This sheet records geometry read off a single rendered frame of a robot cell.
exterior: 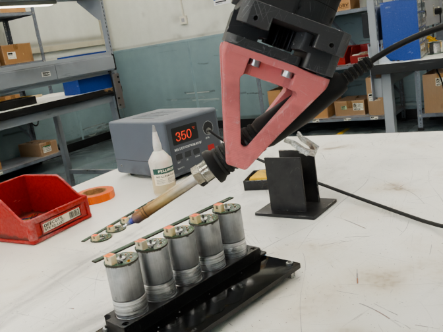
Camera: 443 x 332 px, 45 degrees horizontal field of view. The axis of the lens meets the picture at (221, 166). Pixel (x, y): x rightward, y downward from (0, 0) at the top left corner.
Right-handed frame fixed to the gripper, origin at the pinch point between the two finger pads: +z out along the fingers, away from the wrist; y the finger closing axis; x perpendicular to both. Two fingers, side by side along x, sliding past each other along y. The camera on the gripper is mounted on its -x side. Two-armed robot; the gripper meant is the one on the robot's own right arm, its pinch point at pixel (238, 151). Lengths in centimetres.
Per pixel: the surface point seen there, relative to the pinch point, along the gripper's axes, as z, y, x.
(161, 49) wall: 19, -584, -47
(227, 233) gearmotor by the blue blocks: 8.3, -7.3, 2.3
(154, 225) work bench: 16.2, -25.6, -3.3
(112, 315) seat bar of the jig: 14.5, -0.3, -4.6
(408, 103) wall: -13, -436, 183
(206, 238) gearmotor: 8.5, -5.3, 0.5
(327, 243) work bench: 7.8, -12.2, 12.5
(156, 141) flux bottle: 9.2, -39.2, -6.5
